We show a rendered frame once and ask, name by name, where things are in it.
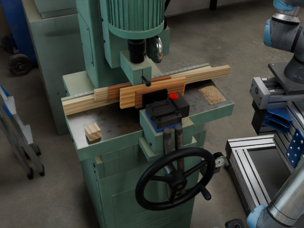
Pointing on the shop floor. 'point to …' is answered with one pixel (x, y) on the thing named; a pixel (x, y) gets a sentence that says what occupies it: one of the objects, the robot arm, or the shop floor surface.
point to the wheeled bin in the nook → (17, 39)
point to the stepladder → (19, 134)
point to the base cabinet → (104, 217)
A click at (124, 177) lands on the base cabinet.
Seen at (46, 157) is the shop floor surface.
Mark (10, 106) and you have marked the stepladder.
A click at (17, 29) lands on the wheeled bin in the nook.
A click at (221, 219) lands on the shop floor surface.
